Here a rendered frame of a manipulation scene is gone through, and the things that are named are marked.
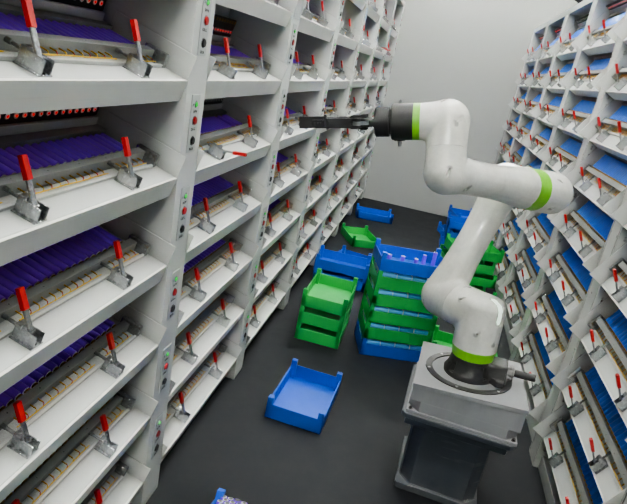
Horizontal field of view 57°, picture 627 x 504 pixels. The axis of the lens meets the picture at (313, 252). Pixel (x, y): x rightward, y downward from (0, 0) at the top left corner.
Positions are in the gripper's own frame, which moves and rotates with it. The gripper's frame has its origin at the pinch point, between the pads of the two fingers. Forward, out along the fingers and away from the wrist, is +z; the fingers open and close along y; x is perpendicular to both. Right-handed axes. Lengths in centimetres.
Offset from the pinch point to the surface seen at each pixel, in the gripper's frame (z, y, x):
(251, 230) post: 29, 30, -38
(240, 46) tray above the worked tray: 29.3, 30.2, 21.4
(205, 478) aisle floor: 29, -22, -98
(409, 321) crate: -23, 81, -90
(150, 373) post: 32, -40, -56
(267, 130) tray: 21.7, 30.1, -4.4
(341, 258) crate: 21, 168, -89
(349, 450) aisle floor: -8, 9, -106
